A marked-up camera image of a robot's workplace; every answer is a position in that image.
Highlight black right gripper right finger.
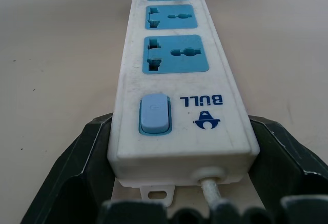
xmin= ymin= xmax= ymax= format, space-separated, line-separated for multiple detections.
xmin=247 ymin=115 xmax=328 ymax=224

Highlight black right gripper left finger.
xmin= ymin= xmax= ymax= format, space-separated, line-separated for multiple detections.
xmin=19 ymin=112 xmax=121 ymax=224

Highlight white power strip blue sockets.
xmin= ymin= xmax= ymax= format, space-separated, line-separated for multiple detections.
xmin=107 ymin=0 xmax=260 ymax=208

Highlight white power strip cord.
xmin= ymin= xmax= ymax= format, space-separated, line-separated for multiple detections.
xmin=201 ymin=177 xmax=223 ymax=204

